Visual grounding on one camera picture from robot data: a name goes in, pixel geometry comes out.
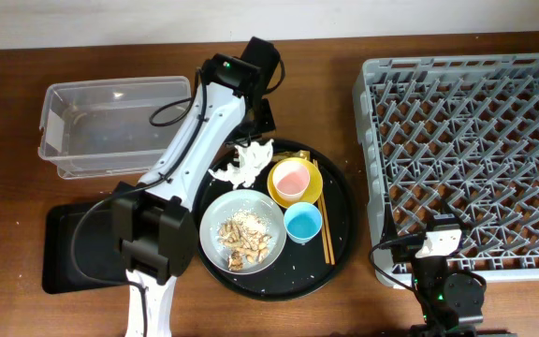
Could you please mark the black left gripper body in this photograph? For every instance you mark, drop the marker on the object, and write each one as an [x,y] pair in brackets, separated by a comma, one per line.
[259,124]

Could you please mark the white tissue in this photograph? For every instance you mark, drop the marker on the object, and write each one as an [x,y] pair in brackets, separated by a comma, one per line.
[251,161]

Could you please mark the gold snack wrapper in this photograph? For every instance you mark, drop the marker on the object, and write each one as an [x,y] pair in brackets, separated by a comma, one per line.
[301,154]

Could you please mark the pink cup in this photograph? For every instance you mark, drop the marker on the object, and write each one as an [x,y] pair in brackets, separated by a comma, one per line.
[290,180]

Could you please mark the yellow bowl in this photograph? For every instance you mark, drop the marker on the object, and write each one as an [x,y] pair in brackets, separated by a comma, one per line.
[313,190]

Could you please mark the blue cup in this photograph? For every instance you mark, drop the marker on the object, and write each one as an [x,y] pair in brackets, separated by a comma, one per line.
[302,222]

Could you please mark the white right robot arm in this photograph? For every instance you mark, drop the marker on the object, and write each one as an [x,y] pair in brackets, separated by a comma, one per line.
[451,301]

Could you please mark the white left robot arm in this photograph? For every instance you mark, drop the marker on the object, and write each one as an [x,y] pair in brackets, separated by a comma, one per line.
[152,223]

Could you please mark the clear plastic waste bin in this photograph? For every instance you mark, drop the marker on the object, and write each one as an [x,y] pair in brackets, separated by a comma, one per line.
[101,128]

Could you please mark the grey dishwasher rack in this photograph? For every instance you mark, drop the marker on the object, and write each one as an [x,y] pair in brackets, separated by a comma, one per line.
[461,131]

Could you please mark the grey plate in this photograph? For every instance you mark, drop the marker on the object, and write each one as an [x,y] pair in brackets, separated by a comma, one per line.
[223,208]

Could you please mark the peanut shells and rice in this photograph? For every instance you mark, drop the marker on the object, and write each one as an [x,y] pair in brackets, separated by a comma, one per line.
[246,235]

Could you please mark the round black serving tray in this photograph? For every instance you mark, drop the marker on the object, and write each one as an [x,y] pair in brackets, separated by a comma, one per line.
[301,269]

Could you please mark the left wooden chopstick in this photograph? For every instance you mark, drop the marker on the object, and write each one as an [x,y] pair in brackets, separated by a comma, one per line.
[321,208]

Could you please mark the wooden chopstick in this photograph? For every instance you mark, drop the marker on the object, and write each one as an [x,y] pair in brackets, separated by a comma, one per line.
[321,208]
[330,247]

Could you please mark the right wooden chopstick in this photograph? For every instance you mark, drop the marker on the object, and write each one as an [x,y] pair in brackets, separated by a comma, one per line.
[330,247]

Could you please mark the black rectangular tray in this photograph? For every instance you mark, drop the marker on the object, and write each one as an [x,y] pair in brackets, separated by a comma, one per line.
[76,260]

